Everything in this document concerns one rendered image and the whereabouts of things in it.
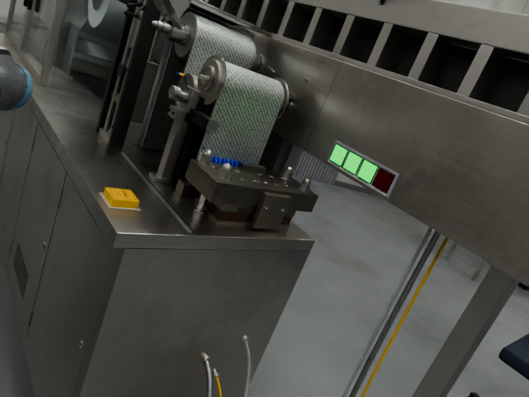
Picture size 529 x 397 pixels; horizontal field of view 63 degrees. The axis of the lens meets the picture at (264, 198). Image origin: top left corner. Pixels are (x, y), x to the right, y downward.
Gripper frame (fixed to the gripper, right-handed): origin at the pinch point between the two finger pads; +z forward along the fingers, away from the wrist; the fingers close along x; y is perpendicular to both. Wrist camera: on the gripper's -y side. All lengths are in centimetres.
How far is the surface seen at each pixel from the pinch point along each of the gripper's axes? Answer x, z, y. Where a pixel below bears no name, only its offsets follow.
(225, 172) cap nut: -21.5, 31.7, -12.8
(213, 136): -4.2, 32.0, -6.6
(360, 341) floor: 2, 224, 11
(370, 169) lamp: -41, 48, 19
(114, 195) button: -15.5, 20.6, -38.9
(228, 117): -4.2, 29.9, 0.3
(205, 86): 0.4, 19.5, -0.2
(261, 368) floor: -1, 159, -44
